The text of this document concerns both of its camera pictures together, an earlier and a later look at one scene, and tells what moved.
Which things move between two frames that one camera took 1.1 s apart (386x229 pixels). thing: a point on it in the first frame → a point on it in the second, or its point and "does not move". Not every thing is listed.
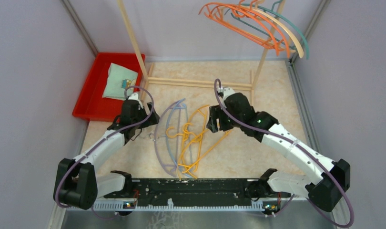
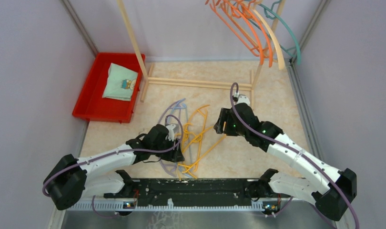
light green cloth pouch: x=118 y=78 does not move
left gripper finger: x=154 y=118 → x=178 y=156
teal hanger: x=273 y=11 → x=270 y=13
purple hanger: x=155 y=137 does not move
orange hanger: x=244 y=35 → x=261 y=52
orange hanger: x=220 y=22 → x=251 y=52
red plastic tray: x=90 y=105 does not move
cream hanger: x=275 y=16 → x=256 y=11
